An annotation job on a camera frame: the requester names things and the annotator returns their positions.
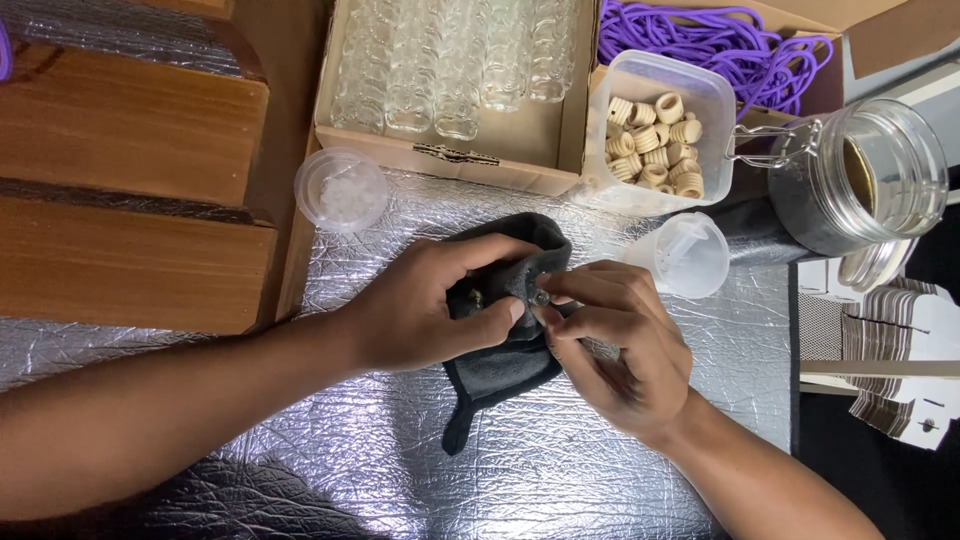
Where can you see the person's left hand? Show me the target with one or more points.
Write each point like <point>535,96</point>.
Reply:
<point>409,307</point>

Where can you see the person's right hand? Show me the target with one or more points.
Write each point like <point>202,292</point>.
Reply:
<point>637,360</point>

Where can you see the dark grey cloth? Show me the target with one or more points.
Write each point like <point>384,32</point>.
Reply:
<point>506,360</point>

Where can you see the small glass bottle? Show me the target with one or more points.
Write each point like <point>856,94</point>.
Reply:
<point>540,298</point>

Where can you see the clear plastic measuring cup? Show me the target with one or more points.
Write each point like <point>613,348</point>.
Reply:
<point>679,255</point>

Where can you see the round plastic cup with granules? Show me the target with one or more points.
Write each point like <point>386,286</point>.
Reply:
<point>342,189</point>

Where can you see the pile of wooden ribbed beads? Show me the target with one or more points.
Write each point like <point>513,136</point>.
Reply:
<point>656,146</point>

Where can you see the square clear plastic container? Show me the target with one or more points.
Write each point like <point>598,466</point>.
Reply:
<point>660,135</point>

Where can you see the row of clear glass bottles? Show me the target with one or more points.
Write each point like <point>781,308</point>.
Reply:
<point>450,60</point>

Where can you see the glass jar lid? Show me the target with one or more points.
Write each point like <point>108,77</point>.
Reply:
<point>874,264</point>

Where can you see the stack of white card tags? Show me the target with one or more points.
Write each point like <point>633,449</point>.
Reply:
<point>900,360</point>

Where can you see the glass clip-top jar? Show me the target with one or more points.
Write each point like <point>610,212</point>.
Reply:
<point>855,176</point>

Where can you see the wooden step block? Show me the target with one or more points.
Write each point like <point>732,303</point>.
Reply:
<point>127,165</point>

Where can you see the large cardboard box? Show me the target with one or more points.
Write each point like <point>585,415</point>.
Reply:
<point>840,52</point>

